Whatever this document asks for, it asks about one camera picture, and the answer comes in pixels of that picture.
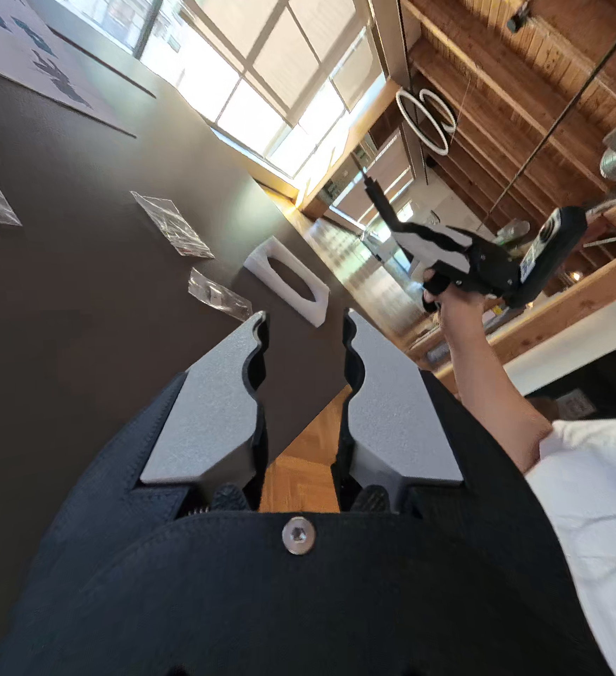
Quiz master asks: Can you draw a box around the dark desk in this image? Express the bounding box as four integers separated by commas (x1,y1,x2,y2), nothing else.
0,0,353,676

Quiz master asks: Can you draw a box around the wooden support post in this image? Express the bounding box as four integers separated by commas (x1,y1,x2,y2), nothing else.
408,240,616,394

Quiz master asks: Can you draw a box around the open instruction booklet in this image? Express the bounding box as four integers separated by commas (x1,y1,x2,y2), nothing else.
0,0,137,138

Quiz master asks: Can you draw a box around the beige roller window blind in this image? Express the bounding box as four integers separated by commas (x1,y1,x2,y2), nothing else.
181,0,388,114

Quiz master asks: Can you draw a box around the person's right hand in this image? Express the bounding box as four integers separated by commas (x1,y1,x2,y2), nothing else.
423,269,503,340

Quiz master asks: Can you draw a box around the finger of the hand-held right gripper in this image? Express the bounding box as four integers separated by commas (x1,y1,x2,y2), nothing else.
419,225,479,266
391,224,471,277

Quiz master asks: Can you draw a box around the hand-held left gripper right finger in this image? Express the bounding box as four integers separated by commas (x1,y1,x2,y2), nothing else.
334,308,465,512

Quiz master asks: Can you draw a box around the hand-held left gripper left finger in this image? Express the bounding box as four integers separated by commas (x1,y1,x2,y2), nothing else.
140,311,269,510

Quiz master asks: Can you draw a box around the ceiling conduit with junction box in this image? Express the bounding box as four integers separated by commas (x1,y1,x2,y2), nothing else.
507,0,533,33

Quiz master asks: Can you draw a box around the white square foam with hole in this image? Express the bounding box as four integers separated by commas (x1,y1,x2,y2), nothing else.
243,236,331,328

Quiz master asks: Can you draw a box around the ceiling sprinkler pipe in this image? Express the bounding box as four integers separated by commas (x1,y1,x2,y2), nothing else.
479,2,616,233

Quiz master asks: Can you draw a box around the person's white shirt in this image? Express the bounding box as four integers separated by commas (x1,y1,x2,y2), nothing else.
527,417,616,676

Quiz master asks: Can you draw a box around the ring pendant light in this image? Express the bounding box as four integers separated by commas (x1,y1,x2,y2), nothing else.
419,88,458,134
397,87,449,156

